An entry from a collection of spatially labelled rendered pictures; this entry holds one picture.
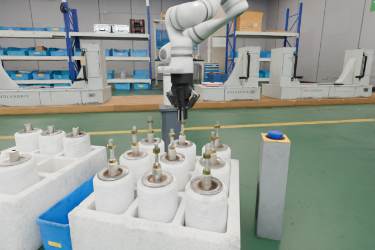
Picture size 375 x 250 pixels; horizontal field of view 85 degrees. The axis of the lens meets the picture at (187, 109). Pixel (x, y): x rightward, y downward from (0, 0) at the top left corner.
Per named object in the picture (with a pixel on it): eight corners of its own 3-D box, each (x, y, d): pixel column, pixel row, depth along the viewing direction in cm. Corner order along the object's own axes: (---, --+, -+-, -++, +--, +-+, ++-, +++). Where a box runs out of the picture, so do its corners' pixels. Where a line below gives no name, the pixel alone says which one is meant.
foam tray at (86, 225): (143, 189, 88) (141, 149, 85) (236, 202, 79) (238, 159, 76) (75, 277, 51) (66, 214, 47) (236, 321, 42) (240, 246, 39)
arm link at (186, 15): (183, 3, 56) (212, -4, 65) (162, 9, 62) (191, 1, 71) (189, 29, 59) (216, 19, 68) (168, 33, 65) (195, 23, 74)
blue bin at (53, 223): (106, 193, 85) (104, 167, 82) (130, 197, 82) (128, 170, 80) (38, 258, 56) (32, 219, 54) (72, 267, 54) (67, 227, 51)
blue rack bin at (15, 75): (23, 78, 508) (22, 70, 504) (40, 78, 515) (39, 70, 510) (9, 80, 460) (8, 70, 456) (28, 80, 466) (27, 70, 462)
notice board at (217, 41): (212, 46, 668) (212, 35, 661) (226, 47, 676) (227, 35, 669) (212, 46, 666) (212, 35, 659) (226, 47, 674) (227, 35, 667)
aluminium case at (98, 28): (99, 35, 513) (98, 27, 509) (114, 35, 517) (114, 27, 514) (94, 32, 472) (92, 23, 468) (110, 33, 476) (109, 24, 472)
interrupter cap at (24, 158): (18, 154, 63) (18, 152, 63) (38, 157, 62) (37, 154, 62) (-10, 166, 56) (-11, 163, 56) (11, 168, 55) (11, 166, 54)
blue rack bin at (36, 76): (43, 78, 517) (42, 70, 513) (59, 78, 523) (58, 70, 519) (32, 80, 469) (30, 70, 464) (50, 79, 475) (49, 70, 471)
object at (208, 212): (188, 234, 55) (188, 173, 52) (225, 239, 54) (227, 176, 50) (181, 268, 46) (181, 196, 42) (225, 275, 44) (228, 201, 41)
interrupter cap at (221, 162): (210, 155, 63) (210, 153, 63) (231, 163, 58) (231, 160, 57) (193, 163, 58) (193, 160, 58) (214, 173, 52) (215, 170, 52)
